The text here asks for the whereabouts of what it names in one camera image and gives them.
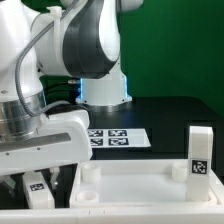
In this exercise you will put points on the white desk tabletop tray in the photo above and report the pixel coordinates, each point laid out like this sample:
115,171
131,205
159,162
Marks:
134,183

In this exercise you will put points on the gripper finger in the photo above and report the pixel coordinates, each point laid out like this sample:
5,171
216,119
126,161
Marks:
9,184
55,171

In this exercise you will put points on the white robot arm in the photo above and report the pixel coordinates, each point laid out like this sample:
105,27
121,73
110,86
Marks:
78,38

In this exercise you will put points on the white L-shaped fence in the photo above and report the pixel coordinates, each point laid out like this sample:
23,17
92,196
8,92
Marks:
16,211

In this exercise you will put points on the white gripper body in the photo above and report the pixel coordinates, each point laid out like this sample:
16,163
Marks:
61,140

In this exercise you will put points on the white marker sheet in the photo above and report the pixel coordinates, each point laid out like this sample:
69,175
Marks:
115,138

